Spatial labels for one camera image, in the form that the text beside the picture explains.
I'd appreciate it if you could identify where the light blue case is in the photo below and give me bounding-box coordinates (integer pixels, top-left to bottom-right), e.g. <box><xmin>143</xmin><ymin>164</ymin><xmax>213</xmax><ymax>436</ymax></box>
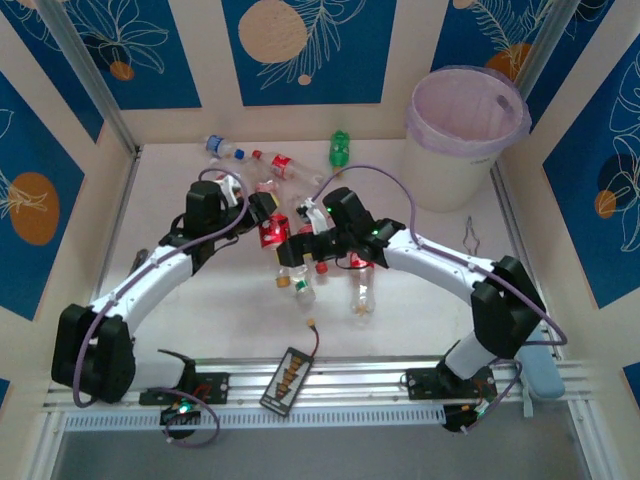
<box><xmin>514</xmin><ymin>319</ymin><xmax>566</xmax><ymax>401</ymax></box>

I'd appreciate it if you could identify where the blue label clear bottle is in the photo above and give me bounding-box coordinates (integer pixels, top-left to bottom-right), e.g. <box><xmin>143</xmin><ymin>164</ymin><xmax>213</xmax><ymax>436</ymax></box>
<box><xmin>204</xmin><ymin>133</ymin><xmax>247</xmax><ymax>161</ymax></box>

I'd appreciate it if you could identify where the black power distribution board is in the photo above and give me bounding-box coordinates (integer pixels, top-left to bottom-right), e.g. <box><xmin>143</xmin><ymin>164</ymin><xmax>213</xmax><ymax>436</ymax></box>
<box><xmin>259</xmin><ymin>345</ymin><xmax>317</xmax><ymax>416</ymax></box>

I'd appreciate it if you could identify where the green label clear bottle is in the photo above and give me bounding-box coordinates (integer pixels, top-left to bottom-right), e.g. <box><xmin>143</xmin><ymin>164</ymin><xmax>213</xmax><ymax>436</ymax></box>
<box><xmin>292</xmin><ymin>262</ymin><xmax>318</xmax><ymax>307</ymax></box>

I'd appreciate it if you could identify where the aluminium mounting rail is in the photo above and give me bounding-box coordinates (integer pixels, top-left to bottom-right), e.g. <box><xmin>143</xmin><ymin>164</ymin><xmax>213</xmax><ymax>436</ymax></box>
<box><xmin>43</xmin><ymin>355</ymin><xmax>601</xmax><ymax>411</ymax></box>

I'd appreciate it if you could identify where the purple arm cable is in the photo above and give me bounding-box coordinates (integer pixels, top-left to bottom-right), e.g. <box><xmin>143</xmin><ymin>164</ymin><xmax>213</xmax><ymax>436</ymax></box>
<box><xmin>314</xmin><ymin>164</ymin><xmax>569</xmax><ymax>436</ymax></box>
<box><xmin>72</xmin><ymin>167</ymin><xmax>250</xmax><ymax>449</ymax></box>

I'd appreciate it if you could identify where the white slotted cable duct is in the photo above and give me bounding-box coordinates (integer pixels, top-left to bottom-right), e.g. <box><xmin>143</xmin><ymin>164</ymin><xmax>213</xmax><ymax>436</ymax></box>
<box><xmin>63</xmin><ymin>403</ymin><xmax>447</xmax><ymax>432</ymax></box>

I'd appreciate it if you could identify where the green plastic bottle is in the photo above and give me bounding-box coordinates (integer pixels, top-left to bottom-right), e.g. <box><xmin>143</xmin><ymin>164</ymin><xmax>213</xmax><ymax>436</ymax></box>
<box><xmin>328</xmin><ymin>129</ymin><xmax>352</xmax><ymax>178</ymax></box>

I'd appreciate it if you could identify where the control board with green light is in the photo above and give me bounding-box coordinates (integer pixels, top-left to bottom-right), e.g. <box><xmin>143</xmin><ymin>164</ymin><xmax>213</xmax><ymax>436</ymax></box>
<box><xmin>442</xmin><ymin>403</ymin><xmax>490</xmax><ymax>435</ymax></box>
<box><xmin>158</xmin><ymin>401</ymin><xmax>202</xmax><ymax>427</ymax></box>

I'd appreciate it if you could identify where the wire with yellow connector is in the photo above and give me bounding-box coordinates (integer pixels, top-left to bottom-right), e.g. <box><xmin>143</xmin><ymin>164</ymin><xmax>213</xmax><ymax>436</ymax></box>
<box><xmin>305</xmin><ymin>318</ymin><xmax>322</xmax><ymax>360</ymax></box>

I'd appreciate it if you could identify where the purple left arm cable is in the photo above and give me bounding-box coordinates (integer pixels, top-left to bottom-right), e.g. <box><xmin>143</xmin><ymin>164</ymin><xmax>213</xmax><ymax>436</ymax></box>
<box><xmin>72</xmin><ymin>167</ymin><xmax>250</xmax><ymax>449</ymax></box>

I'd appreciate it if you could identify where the aluminium frame post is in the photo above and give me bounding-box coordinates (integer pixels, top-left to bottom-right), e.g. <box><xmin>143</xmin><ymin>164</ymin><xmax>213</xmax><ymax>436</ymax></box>
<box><xmin>34</xmin><ymin>0</ymin><xmax>142</xmax><ymax>157</ymax></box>
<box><xmin>514</xmin><ymin>0</ymin><xmax>569</xmax><ymax>99</ymax></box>

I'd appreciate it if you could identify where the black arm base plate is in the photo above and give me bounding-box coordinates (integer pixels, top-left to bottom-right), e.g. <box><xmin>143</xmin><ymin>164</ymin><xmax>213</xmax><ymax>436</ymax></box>
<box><xmin>404</xmin><ymin>367</ymin><xmax>500</xmax><ymax>402</ymax></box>
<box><xmin>138</xmin><ymin>372</ymin><xmax>232</xmax><ymax>406</ymax></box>

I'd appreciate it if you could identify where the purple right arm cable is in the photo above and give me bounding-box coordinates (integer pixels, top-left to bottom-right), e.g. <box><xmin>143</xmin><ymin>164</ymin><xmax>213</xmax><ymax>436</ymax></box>
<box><xmin>314</xmin><ymin>164</ymin><xmax>569</xmax><ymax>436</ymax></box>

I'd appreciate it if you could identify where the metal wire clip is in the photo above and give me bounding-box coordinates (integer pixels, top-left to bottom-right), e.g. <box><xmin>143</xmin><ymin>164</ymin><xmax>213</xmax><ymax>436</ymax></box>
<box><xmin>462</xmin><ymin>215</ymin><xmax>485</xmax><ymax>257</ymax></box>

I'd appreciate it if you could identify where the red label bottle orange cap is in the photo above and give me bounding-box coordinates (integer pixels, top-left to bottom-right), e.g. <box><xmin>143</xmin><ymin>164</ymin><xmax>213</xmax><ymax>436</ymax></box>
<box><xmin>348</xmin><ymin>253</ymin><xmax>377</xmax><ymax>318</ymax></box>
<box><xmin>258</xmin><ymin>213</ymin><xmax>293</xmax><ymax>290</ymax></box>

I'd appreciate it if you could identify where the white plastic bin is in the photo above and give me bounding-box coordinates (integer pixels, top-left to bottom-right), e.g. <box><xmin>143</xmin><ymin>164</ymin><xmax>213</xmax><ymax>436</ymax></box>
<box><xmin>399</xmin><ymin>66</ymin><xmax>532</xmax><ymax>214</ymax></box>

